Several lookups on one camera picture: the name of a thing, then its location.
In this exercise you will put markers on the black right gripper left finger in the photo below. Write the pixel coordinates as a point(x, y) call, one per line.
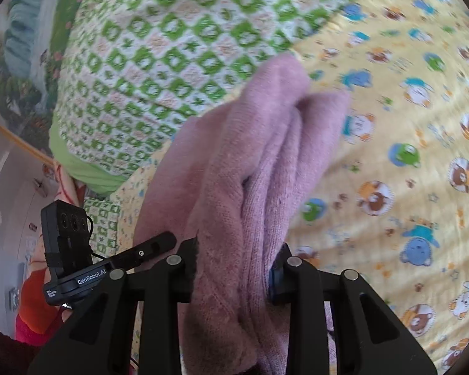
point(97, 338)

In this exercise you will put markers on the red white patterned blanket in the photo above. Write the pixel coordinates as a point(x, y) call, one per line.
point(69, 190)

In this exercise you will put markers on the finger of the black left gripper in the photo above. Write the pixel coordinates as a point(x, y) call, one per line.
point(142, 253)

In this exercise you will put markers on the green white checkered quilt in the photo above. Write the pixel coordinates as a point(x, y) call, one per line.
point(133, 71)

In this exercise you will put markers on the framed landscape picture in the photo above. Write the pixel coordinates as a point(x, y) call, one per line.
point(34, 35)

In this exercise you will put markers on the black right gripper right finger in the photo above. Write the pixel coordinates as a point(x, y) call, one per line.
point(344, 311)

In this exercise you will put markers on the person's left hand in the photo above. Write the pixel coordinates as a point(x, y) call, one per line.
point(66, 313)

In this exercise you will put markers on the pink knitted sweater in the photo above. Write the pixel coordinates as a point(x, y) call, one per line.
point(233, 178)

